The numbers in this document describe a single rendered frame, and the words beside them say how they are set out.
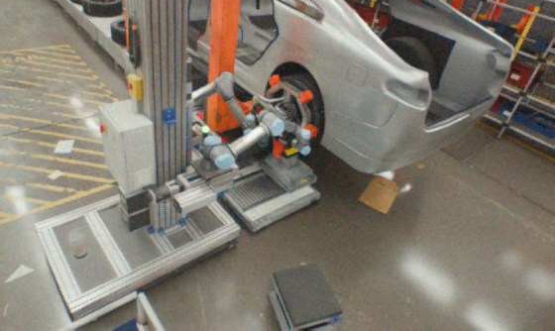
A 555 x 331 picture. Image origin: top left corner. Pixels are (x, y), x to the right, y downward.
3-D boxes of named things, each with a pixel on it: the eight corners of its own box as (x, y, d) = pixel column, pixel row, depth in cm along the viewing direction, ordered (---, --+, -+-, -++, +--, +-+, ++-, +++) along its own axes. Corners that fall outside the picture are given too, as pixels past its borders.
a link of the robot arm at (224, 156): (211, 162, 254) (276, 120, 269) (222, 174, 245) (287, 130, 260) (205, 150, 245) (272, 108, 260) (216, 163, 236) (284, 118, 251)
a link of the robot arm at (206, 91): (167, 106, 288) (227, 75, 273) (172, 97, 300) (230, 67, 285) (176, 118, 293) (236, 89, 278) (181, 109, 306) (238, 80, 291)
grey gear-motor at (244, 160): (270, 165, 397) (274, 137, 377) (237, 177, 372) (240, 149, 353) (259, 156, 407) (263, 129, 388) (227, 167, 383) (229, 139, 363)
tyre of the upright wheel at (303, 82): (325, 154, 351) (343, 91, 314) (307, 162, 337) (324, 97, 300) (280, 120, 389) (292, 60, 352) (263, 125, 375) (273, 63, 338)
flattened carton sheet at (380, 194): (400, 187, 411) (401, 184, 409) (385, 215, 370) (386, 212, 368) (375, 175, 422) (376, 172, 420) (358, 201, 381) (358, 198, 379)
